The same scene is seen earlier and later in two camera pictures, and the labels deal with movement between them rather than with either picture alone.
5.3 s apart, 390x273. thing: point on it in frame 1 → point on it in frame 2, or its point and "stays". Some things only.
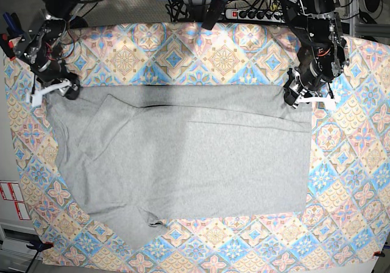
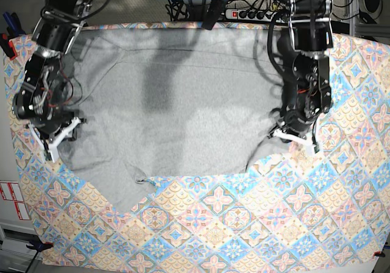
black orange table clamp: [13, 30] stays
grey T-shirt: [133, 158] → [161, 102]
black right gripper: [312, 75] → [299, 121]
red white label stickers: [11, 191] stays
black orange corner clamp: [38, 245] stays
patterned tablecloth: [348, 209] stays
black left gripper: [52, 70] → [49, 127]
